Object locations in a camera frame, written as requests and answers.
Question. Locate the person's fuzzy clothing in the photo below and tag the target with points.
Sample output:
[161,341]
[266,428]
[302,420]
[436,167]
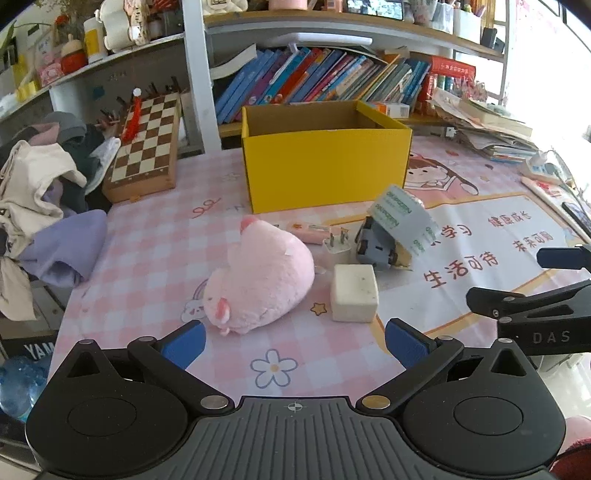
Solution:
[575,452]

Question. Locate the small white plug charger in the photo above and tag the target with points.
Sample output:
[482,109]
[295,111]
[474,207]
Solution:
[337,254]

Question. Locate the purple garment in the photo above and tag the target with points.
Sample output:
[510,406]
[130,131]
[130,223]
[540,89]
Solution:
[64,249]

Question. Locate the white power strip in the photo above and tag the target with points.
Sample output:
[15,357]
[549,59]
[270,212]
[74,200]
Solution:
[542,168]

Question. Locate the black printed box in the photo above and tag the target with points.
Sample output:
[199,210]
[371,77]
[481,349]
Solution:
[27,348]

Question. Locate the wooden chessboard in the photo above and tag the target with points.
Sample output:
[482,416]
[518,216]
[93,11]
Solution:
[147,138]

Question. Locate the grey toy car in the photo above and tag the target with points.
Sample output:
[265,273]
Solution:
[374,249]

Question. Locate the large white charger block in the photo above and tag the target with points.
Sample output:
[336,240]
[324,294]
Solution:
[353,295]

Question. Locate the beige garment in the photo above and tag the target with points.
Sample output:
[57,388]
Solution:
[32,184]

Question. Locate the white wooden bookshelf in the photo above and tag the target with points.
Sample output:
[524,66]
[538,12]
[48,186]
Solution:
[198,92]

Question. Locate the red box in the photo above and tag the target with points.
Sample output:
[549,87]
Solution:
[452,67]

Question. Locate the red round jar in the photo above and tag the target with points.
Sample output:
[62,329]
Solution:
[73,57]

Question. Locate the clear water bottle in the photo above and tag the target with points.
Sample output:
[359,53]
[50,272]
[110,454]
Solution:
[21,387]

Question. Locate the yellow cardboard box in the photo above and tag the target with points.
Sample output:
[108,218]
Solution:
[323,170]

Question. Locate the red tassel ornament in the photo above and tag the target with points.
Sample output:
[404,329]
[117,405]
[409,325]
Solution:
[131,120]

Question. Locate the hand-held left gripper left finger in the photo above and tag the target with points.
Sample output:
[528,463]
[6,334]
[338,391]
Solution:
[184,344]

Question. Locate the black phone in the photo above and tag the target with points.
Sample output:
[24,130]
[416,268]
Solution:
[577,219]

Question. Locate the row of colourful books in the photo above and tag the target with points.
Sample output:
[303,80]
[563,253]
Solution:
[314,78]

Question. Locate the white quilted handbag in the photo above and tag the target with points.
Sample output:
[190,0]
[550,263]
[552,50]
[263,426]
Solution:
[122,25]

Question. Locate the pink tube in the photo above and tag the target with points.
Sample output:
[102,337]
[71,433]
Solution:
[307,233]

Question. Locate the white bottle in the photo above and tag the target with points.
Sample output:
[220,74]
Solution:
[95,41]

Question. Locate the stack of papers and books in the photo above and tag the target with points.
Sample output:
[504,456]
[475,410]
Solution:
[485,124]

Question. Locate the white pen holder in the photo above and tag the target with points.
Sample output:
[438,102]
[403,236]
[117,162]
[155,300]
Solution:
[467,25]

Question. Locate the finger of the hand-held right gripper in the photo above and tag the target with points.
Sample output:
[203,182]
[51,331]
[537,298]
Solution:
[563,257]
[531,309]

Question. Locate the pink printed box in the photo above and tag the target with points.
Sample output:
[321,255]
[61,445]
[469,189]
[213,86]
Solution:
[48,69]

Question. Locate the small orange white carton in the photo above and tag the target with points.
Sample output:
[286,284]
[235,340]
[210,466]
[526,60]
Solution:
[390,110]

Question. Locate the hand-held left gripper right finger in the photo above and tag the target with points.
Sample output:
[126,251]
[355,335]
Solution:
[408,346]

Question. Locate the pink plush toy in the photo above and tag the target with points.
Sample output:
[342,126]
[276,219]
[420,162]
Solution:
[263,272]

